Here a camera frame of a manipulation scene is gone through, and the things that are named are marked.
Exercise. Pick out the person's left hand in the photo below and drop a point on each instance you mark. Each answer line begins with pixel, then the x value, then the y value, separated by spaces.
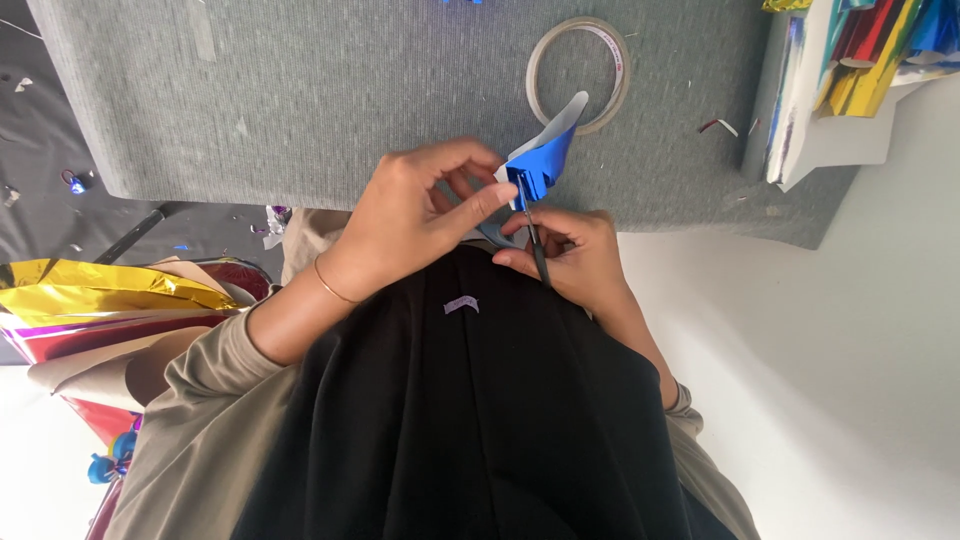
pixel 405 217

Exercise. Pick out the person's right hand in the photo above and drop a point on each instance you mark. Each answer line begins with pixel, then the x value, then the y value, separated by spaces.
pixel 577 259

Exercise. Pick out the person's right fingers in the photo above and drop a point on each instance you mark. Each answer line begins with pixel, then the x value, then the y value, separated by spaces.
pixel 536 240

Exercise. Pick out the black scissors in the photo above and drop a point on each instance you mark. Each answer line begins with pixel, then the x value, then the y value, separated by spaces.
pixel 534 240

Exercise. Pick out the blue foil paper piece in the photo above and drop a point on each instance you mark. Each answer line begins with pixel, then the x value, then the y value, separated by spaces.
pixel 544 154

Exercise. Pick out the small purple paper scrap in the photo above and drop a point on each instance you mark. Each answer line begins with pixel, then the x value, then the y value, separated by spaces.
pixel 461 304

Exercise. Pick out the clear adhesive tape roll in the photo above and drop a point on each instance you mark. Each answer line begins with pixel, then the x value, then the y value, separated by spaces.
pixel 538 90

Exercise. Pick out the person's black clothing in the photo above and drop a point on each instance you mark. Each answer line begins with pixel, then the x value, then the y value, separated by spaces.
pixel 465 420

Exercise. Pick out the red white paper scrap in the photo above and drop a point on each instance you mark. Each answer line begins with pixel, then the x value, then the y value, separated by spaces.
pixel 718 125

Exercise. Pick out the grey felt mat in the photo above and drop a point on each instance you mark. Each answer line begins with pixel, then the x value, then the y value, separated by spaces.
pixel 337 97

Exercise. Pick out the crumpled silver foil scrap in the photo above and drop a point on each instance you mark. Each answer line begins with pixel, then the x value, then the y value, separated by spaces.
pixel 274 225

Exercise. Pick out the pile of rolled foil papers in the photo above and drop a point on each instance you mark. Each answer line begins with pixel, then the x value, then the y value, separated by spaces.
pixel 855 67

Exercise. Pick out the black marker pen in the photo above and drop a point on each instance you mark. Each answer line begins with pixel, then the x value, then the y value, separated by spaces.
pixel 135 234

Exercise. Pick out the heap of coloured foil sheets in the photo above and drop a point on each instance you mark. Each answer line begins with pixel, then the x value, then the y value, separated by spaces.
pixel 112 322

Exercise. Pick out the small blue foil ornament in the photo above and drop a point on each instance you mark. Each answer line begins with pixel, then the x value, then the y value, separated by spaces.
pixel 77 182

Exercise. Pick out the blue foil flower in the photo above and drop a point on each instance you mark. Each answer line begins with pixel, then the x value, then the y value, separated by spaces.
pixel 112 461

